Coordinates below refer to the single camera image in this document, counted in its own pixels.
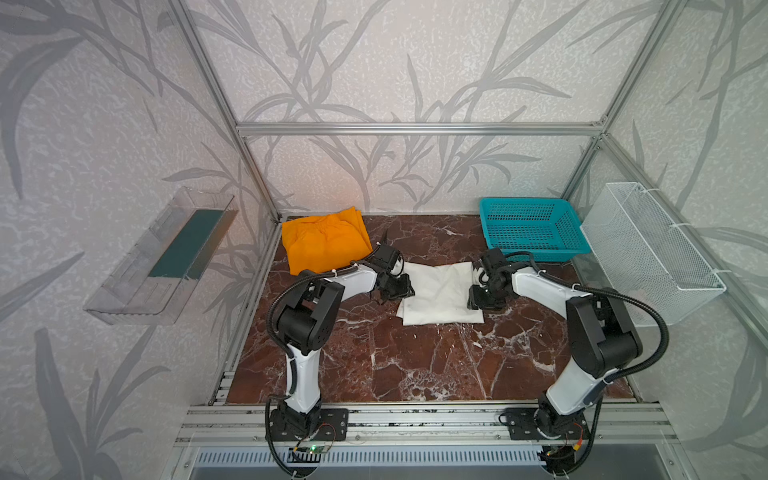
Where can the orange drawstring shorts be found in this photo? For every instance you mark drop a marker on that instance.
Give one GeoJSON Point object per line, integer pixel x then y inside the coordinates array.
{"type": "Point", "coordinates": [324, 243]}

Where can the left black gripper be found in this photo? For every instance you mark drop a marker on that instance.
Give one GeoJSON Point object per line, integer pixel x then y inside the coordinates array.
{"type": "Point", "coordinates": [396, 285]}

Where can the white wire mesh basket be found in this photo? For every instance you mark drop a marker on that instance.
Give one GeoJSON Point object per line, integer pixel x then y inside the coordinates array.
{"type": "Point", "coordinates": [640, 247]}

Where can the clear acrylic wall shelf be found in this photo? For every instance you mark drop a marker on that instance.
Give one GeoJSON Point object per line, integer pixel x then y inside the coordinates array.
{"type": "Point", "coordinates": [157, 277]}

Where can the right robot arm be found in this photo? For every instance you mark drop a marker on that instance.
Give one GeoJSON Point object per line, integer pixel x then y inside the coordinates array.
{"type": "Point", "coordinates": [602, 337]}

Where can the pink object in wire basket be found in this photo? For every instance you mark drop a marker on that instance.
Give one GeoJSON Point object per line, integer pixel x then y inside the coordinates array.
{"type": "Point", "coordinates": [634, 310]}

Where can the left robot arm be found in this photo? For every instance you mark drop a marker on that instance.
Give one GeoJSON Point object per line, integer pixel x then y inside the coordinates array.
{"type": "Point", "coordinates": [301, 320]}

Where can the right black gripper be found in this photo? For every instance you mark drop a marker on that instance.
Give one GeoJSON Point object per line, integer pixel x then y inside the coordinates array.
{"type": "Point", "coordinates": [483, 294]}

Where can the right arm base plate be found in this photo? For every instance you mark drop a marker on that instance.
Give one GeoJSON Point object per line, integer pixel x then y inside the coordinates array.
{"type": "Point", "coordinates": [522, 423]}

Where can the teal plastic basket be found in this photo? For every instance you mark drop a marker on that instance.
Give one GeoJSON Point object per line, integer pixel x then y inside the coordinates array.
{"type": "Point", "coordinates": [548, 228]}

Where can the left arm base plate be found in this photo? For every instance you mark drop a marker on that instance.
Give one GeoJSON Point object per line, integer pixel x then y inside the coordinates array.
{"type": "Point", "coordinates": [325, 424]}

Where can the small circuit board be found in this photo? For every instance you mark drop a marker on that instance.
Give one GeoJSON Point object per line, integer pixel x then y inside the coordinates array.
{"type": "Point", "coordinates": [311, 449]}

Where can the aluminium mounting rail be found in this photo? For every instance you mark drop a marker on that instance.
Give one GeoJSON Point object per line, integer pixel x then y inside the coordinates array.
{"type": "Point", "coordinates": [427, 423]}

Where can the white garment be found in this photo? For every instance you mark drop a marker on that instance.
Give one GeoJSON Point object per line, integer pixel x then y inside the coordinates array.
{"type": "Point", "coordinates": [441, 295]}

